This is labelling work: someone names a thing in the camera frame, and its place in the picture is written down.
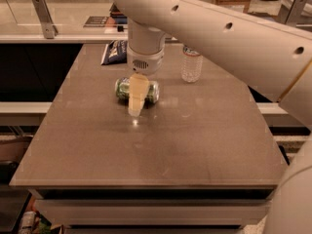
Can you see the clear plastic water bottle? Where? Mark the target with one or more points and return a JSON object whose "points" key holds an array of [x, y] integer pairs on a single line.
{"points": [[192, 65]]}

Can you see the blue chip bag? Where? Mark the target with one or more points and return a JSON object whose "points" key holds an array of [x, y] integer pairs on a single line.
{"points": [[115, 52]]}

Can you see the items on floor shelf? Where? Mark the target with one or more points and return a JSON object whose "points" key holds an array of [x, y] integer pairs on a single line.
{"points": [[34, 223]]}

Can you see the left metal glass bracket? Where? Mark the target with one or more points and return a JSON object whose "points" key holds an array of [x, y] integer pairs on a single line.
{"points": [[49, 29]]}

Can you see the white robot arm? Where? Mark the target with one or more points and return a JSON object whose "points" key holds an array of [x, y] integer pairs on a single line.
{"points": [[272, 58]]}

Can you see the dark tray stack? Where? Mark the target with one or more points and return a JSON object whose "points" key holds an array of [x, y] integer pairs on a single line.
{"points": [[118, 16]]}

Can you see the right metal glass bracket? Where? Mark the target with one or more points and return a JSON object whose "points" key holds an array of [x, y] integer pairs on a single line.
{"points": [[293, 16]]}

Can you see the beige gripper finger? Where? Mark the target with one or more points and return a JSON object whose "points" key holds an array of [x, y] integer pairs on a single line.
{"points": [[138, 89]]}

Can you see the table drawer front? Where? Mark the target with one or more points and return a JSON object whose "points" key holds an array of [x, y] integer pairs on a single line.
{"points": [[159, 212]]}

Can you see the metal glass bracket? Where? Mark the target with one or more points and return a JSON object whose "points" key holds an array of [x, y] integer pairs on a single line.
{"points": [[49, 29], [293, 16]]}

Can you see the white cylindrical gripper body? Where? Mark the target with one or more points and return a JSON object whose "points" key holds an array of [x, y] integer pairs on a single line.
{"points": [[145, 62]]}

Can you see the black floor bar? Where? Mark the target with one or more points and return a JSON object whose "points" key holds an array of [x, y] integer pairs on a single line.
{"points": [[284, 154]]}

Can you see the green soda can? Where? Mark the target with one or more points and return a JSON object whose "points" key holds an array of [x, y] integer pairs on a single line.
{"points": [[122, 90]]}

